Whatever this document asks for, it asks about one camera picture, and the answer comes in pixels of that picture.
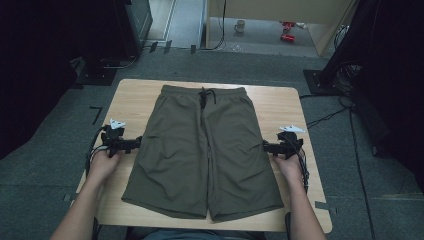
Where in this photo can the person's right hand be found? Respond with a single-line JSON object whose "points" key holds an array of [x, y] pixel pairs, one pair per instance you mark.
{"points": [[291, 168]]}

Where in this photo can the black angled floor tape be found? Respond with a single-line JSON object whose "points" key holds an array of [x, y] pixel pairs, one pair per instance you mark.
{"points": [[97, 113]]}

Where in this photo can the red toy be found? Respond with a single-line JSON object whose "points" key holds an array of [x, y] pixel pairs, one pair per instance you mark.
{"points": [[288, 24], [287, 38]]}

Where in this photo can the beige mug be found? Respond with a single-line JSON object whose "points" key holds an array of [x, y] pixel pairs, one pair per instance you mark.
{"points": [[239, 26]]}

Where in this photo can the grey floor tape piece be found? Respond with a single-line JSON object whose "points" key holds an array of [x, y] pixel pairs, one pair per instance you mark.
{"points": [[325, 206], [67, 197]]}

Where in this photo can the dark curtain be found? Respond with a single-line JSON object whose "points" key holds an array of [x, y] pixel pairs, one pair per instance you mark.
{"points": [[393, 73]]}

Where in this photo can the black cabinet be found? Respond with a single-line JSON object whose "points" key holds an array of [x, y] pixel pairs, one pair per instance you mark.
{"points": [[140, 23]]}

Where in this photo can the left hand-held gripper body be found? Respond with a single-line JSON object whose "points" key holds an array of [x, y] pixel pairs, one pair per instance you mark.
{"points": [[113, 136]]}

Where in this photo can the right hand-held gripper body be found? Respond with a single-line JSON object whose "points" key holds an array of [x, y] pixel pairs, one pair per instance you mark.
{"points": [[290, 143]]}

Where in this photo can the black stand base plate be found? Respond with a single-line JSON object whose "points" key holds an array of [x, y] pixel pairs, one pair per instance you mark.
{"points": [[96, 77], [316, 81]]}

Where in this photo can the black floor tape strip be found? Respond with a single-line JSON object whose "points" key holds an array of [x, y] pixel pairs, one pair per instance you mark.
{"points": [[168, 46], [153, 47], [193, 49]]}

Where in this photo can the olive green shorts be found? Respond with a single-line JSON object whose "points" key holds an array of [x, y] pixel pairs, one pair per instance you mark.
{"points": [[203, 153]]}

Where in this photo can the person's left hand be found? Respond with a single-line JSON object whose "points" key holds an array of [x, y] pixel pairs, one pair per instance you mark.
{"points": [[102, 166]]}

